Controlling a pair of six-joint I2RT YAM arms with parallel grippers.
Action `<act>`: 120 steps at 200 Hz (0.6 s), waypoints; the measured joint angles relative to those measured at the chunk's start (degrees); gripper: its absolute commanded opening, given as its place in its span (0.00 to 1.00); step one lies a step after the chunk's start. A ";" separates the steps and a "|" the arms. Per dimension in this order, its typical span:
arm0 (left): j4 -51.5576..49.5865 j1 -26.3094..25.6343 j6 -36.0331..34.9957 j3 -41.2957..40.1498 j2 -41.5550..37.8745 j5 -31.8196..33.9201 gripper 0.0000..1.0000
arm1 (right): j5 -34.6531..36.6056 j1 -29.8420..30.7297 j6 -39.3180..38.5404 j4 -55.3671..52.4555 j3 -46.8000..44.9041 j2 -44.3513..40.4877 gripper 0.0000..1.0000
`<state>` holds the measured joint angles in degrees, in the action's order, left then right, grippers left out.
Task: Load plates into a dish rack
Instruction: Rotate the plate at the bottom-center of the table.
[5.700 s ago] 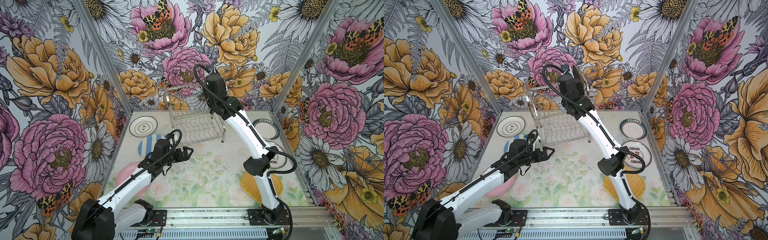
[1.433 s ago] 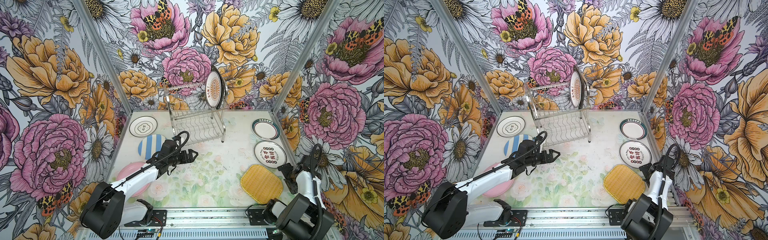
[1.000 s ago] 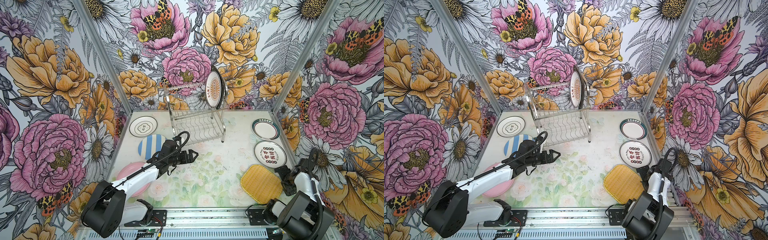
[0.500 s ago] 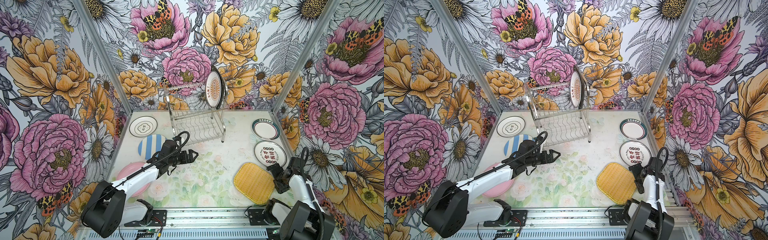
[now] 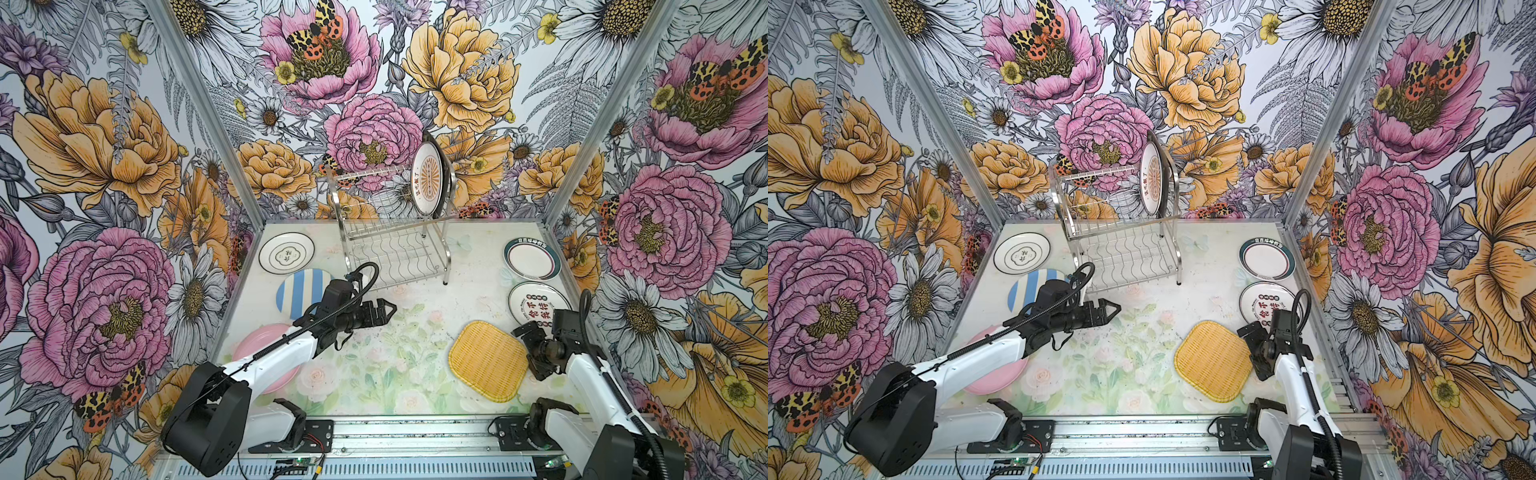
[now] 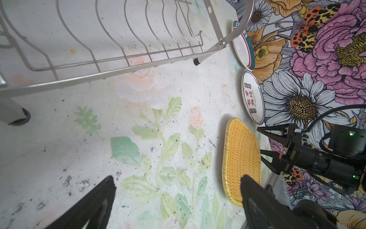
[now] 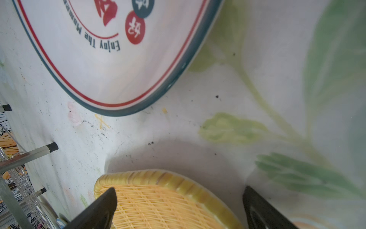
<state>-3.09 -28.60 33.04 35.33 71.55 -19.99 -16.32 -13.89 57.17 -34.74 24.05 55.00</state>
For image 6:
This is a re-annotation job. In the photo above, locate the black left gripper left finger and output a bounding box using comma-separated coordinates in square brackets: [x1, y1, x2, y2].
[46, 176, 116, 229]

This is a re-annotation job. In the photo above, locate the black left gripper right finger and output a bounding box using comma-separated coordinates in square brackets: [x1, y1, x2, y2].
[240, 175, 308, 229]

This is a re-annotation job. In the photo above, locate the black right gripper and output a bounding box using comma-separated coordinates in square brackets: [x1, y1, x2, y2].
[257, 124, 318, 175]

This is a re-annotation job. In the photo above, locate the yellow woven square tray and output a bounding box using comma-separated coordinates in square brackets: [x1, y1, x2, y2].
[222, 118, 261, 207]

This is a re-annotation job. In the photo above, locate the white plate with colored dots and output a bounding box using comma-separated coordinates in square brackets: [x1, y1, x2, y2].
[241, 71, 266, 125]

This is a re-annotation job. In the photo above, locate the green red rimmed white plate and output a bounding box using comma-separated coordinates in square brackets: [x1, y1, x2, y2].
[233, 30, 256, 72]

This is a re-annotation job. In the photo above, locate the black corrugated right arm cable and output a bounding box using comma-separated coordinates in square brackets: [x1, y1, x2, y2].
[307, 104, 366, 132]

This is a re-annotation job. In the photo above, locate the steel wire dish rack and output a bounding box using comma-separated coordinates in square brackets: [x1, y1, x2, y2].
[1, 1, 239, 126]

